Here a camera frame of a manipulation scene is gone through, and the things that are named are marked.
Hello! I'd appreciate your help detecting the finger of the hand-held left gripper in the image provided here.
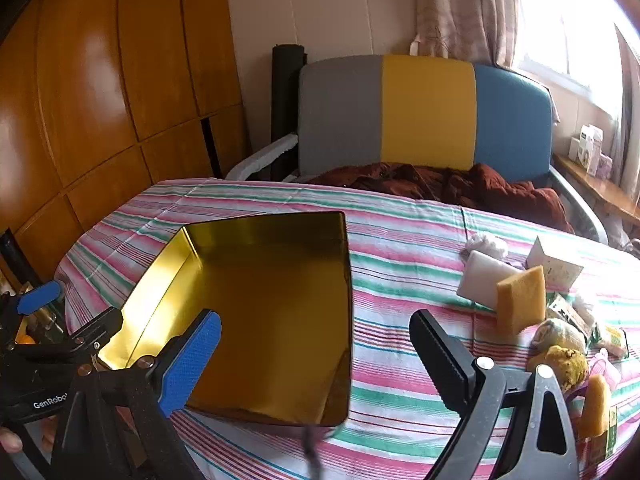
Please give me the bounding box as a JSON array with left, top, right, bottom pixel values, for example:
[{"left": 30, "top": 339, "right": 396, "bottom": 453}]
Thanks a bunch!
[
  {"left": 67, "top": 308, "right": 123, "bottom": 356},
  {"left": 0, "top": 281, "right": 65, "bottom": 333}
]

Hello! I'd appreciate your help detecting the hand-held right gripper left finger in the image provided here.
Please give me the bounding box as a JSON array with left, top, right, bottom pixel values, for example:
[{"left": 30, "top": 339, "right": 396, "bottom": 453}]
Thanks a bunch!
[{"left": 50, "top": 307, "right": 223, "bottom": 480}]

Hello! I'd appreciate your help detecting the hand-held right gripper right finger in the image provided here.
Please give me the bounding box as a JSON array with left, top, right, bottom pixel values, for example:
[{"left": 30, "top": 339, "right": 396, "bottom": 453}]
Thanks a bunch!
[{"left": 409, "top": 308, "right": 581, "bottom": 480}]

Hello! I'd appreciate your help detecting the gold-lined tin box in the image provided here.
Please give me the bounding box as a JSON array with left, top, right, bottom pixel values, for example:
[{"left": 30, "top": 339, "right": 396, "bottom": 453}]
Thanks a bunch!
[{"left": 97, "top": 211, "right": 353, "bottom": 428}]

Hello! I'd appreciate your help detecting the white sponge block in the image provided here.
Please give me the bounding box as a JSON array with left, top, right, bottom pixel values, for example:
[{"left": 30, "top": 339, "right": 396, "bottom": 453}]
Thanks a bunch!
[{"left": 456, "top": 251, "right": 523, "bottom": 311}]

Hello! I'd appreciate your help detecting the yellow sponge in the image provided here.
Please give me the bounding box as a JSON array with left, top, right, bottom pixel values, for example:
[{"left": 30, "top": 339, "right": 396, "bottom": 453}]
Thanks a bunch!
[
  {"left": 575, "top": 374, "right": 613, "bottom": 441},
  {"left": 496, "top": 265, "right": 547, "bottom": 337}
]

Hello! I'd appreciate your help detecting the white plastic bag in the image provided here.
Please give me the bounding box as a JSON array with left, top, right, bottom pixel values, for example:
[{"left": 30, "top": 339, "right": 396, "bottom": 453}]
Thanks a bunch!
[{"left": 465, "top": 234, "right": 508, "bottom": 261}]

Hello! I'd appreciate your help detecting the pale mesh scrubber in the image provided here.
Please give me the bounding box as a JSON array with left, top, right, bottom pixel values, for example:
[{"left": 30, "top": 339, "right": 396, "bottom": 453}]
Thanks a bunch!
[{"left": 531, "top": 317, "right": 586, "bottom": 356}]

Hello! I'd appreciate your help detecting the yellow mesh scrubber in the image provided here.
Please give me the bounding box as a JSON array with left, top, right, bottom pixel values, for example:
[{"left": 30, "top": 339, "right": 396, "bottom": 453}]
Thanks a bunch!
[{"left": 527, "top": 345, "right": 590, "bottom": 393}]

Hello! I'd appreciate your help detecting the cracker packet with barcode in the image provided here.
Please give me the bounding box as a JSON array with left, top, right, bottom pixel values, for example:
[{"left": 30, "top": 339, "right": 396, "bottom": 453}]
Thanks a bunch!
[{"left": 546, "top": 294, "right": 596, "bottom": 336}]

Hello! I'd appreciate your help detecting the cream cardboard box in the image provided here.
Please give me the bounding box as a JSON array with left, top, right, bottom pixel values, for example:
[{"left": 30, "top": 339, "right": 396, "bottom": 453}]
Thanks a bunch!
[{"left": 526, "top": 235, "right": 585, "bottom": 291}]

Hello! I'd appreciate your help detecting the purple plastic bag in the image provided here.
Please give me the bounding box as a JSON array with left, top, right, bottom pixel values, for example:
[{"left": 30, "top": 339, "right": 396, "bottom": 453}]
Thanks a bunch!
[{"left": 590, "top": 350, "right": 623, "bottom": 386}]

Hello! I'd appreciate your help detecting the cracker packet facing up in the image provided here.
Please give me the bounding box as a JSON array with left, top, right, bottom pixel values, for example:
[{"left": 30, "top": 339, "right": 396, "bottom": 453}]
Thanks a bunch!
[{"left": 590, "top": 325, "right": 630, "bottom": 358}]

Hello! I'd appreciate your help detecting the green-edged cracker packet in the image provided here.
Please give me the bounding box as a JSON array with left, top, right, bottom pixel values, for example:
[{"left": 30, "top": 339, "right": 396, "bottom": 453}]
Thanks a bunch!
[{"left": 590, "top": 405, "right": 621, "bottom": 466}]

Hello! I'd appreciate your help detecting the person's left hand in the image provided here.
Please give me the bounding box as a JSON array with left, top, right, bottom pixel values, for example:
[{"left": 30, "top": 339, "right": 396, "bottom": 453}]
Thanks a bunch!
[{"left": 0, "top": 426, "right": 25, "bottom": 455}]

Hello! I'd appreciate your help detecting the rust brown garment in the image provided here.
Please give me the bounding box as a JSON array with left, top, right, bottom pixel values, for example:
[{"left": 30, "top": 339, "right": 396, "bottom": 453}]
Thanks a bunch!
[{"left": 307, "top": 161, "right": 576, "bottom": 233}]

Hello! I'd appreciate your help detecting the wooden wardrobe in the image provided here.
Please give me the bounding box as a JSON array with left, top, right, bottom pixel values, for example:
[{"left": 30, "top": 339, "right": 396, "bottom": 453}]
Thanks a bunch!
[{"left": 0, "top": 0, "right": 251, "bottom": 286}]

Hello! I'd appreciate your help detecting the wooden shelf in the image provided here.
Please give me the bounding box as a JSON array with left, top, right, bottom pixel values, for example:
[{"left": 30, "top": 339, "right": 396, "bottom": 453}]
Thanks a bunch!
[{"left": 552, "top": 152, "right": 640, "bottom": 226}]

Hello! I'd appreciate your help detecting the grey yellow blue chair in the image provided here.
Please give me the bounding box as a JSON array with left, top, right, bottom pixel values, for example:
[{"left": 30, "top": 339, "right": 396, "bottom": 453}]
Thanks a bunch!
[{"left": 225, "top": 54, "right": 611, "bottom": 247}]

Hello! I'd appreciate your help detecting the white carton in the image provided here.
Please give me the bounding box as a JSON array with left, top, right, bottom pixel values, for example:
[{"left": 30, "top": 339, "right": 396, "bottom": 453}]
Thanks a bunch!
[{"left": 570, "top": 125, "right": 603, "bottom": 176}]

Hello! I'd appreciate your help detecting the black rolled mat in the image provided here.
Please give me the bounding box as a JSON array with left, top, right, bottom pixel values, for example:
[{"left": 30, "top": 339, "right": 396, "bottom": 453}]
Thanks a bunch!
[{"left": 271, "top": 45, "right": 307, "bottom": 181}]

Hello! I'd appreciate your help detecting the pink patterned curtain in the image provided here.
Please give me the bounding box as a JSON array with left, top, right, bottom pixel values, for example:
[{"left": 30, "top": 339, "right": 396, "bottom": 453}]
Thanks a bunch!
[
  {"left": 612, "top": 25, "right": 640, "bottom": 186},
  {"left": 415, "top": 0, "right": 521, "bottom": 68}
]

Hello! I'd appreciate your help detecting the window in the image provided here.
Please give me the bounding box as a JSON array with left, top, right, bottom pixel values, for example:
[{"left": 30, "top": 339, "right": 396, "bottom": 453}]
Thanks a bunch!
[{"left": 510, "top": 0, "right": 631, "bottom": 111}]

